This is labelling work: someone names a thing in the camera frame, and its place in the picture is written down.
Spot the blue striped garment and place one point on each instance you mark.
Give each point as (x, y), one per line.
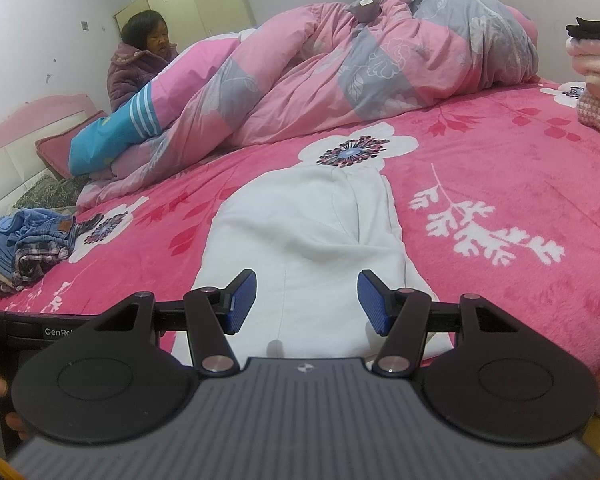
(0, 272)

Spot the maroon garment by headboard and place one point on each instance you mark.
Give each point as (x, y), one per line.
(135, 65)

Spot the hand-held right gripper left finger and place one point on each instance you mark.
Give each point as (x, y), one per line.
(241, 302)

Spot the blue striped pillow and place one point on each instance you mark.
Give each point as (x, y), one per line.
(105, 135)

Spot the pink floral bed blanket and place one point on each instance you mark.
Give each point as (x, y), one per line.
(505, 170)

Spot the yellow-green wardrobe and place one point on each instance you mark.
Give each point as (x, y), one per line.
(205, 0)

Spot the pale pink folded garment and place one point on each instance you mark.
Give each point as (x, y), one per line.
(597, 48)

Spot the black folded garment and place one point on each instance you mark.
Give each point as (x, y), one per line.
(595, 30)

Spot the white shirt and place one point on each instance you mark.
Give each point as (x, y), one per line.
(290, 240)

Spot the plaid shirt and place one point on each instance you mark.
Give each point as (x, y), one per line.
(35, 257)

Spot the pink and grey quilt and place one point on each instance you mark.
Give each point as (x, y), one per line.
(330, 70)

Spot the pink and white headboard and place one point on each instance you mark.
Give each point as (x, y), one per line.
(10, 160)

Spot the green patterned pillow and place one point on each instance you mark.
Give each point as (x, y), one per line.
(55, 190)

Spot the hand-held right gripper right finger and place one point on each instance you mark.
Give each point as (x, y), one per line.
(372, 302)

